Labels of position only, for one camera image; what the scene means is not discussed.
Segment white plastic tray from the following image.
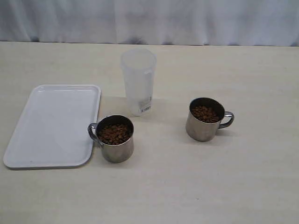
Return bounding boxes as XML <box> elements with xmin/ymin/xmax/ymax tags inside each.
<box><xmin>3</xmin><ymin>84</ymin><xmax>101</xmax><ymax>169</ymax></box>

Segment clear plastic tall container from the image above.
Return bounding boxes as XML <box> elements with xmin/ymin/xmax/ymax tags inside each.
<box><xmin>121</xmin><ymin>48</ymin><xmax>157</xmax><ymax>116</ymax></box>

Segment steel mug with kibble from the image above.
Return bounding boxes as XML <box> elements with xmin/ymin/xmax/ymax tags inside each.
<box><xmin>87</xmin><ymin>115</ymin><xmax>135</xmax><ymax>163</ymax></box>

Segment white curtain backdrop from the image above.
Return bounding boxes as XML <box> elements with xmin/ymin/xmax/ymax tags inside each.
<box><xmin>0</xmin><ymin>0</ymin><xmax>299</xmax><ymax>46</ymax></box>

